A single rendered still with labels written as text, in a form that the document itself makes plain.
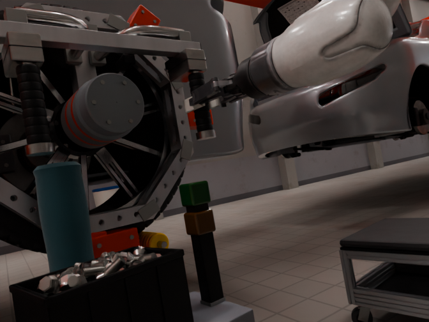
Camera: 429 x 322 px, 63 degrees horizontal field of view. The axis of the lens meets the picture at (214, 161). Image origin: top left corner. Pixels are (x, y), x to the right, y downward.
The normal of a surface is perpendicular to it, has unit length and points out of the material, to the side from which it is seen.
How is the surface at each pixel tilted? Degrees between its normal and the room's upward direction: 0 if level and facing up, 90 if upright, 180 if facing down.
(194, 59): 90
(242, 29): 90
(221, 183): 90
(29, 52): 90
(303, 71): 134
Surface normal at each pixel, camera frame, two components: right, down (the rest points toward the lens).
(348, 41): -0.44, 0.55
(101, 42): 0.59, -0.13
